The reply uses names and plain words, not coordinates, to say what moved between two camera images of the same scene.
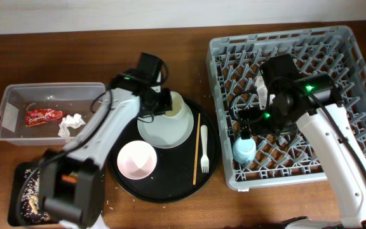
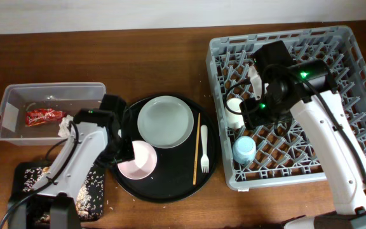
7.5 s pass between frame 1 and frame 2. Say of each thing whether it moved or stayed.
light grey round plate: stayed
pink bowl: stayed
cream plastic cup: moved
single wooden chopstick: stayed
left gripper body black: moved
